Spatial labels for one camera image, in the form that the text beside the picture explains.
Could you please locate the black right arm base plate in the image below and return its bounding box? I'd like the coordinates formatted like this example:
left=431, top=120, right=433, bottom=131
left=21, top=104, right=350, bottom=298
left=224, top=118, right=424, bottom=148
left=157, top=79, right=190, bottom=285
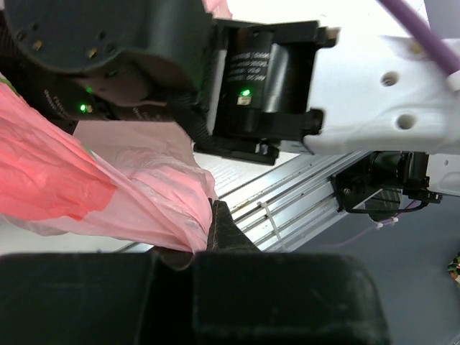
left=331, top=151, right=442, bottom=223

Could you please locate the aluminium table edge rail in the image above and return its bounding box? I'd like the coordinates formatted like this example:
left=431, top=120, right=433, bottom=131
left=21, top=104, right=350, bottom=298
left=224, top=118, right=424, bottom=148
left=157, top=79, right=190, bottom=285
left=114, top=150, right=378, bottom=254

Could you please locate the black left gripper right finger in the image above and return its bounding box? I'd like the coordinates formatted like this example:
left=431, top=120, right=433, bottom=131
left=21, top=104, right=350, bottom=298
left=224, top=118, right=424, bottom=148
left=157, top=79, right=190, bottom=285
left=192, top=201, right=390, bottom=344

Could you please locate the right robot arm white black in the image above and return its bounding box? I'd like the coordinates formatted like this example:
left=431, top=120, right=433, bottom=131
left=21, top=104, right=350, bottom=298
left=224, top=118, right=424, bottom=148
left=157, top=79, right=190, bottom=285
left=1, top=1, right=459, bottom=198

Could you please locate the pink plastic bag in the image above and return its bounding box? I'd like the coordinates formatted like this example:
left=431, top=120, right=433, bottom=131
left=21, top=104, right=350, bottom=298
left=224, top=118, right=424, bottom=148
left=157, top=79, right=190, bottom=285
left=1, top=1, right=232, bottom=253

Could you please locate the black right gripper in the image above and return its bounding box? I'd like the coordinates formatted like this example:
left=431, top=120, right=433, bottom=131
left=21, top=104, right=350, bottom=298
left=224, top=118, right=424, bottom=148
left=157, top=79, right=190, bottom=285
left=1, top=1, right=213, bottom=133

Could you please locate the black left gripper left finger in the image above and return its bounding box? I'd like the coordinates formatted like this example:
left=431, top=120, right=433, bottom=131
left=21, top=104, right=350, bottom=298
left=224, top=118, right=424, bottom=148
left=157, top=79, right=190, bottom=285
left=1, top=249, right=196, bottom=344

